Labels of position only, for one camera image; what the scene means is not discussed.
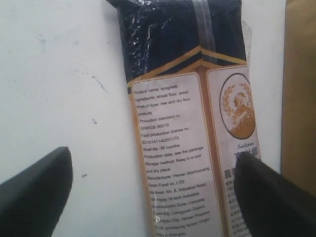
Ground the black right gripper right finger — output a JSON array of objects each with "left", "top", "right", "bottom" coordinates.
[{"left": 234, "top": 152, "right": 316, "bottom": 237}]

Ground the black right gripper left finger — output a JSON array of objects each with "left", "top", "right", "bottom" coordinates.
[{"left": 0, "top": 147, "right": 73, "bottom": 237}]

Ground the brown paper shopping bag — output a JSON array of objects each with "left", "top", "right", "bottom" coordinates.
[{"left": 281, "top": 0, "right": 316, "bottom": 195}]

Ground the dark blue noodle package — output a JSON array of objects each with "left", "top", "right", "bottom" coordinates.
[{"left": 111, "top": 0, "right": 260, "bottom": 237}]

